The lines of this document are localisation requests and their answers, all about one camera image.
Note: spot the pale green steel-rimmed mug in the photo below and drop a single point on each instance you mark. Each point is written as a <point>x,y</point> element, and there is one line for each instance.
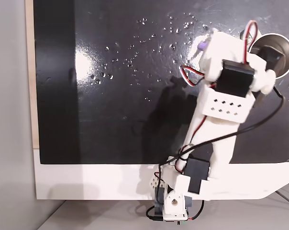
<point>269,40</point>

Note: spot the purple pen grip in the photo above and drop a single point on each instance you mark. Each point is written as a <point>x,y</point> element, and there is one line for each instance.
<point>202,46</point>

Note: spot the black table mat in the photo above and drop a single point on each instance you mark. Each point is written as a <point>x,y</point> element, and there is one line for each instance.
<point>111,119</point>

